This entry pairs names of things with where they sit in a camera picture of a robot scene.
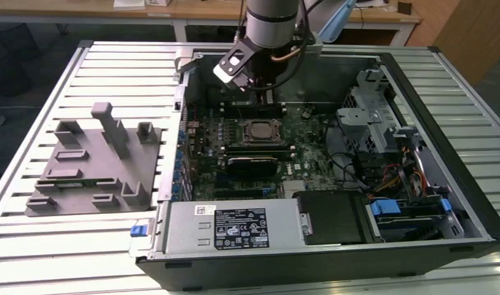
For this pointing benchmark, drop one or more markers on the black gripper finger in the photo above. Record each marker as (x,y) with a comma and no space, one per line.
(271,97)
(260,97)

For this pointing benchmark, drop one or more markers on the silver CPU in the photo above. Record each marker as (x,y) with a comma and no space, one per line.
(262,130)

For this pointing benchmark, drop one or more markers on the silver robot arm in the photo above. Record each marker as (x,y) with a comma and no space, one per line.
(271,27)

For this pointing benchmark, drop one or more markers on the CPU socket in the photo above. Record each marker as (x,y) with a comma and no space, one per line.
(262,143)

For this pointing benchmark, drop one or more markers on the black RAM slot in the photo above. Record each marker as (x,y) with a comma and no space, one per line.
(234,110)
(234,104)
(234,107)
(234,113)

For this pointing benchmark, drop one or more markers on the coin battery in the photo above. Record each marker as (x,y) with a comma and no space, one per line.
(306,115)

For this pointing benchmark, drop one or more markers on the installed black RAM stick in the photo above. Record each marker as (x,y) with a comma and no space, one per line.
(256,154)

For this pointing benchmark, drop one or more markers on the green motherboard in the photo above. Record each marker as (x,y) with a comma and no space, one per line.
(311,153)

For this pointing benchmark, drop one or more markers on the black graphics card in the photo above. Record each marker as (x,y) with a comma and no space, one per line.
(252,167)

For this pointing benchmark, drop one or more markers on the silver metal drive cage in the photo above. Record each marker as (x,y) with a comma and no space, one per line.
(371,101)

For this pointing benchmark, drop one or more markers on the small silver heat sink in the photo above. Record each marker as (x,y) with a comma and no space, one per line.
(295,187)

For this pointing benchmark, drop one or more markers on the black expansion slot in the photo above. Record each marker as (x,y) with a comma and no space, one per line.
(238,193)

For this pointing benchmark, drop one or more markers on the small white cardboard box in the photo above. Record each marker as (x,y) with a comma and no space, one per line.
(158,2)

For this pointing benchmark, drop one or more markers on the grey parts rack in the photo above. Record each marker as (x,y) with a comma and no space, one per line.
(142,166)

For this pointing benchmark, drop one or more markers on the small dark box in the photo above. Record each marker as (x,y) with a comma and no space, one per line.
(404,7)

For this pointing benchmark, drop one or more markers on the white barcode sticker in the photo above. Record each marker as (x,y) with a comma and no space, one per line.
(204,210)

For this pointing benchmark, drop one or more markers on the black power supply label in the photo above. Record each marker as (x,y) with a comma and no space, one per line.
(242,229)

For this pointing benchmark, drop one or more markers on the blue disk carrier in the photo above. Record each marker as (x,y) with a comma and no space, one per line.
(386,209)

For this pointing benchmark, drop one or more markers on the silver power supply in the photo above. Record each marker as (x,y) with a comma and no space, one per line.
(184,227)

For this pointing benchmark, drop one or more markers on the brown wooden cabinet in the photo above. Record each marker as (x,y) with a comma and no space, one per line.
(471,30)

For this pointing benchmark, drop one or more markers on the green RAM stick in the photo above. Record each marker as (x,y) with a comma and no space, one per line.
(90,182)

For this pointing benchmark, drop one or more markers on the blue case latch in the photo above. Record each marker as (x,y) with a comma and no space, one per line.
(138,231)

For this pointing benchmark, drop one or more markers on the blue plastic clip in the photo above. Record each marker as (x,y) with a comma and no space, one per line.
(446,205)

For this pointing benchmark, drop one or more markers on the black open PC case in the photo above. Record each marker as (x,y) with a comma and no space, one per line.
(315,270)

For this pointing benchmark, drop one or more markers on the dark office chair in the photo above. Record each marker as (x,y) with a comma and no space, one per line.
(8,73)

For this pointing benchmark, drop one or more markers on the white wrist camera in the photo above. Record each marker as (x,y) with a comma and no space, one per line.
(230,66)

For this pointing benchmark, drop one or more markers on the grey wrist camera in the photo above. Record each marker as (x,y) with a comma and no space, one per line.
(314,46)

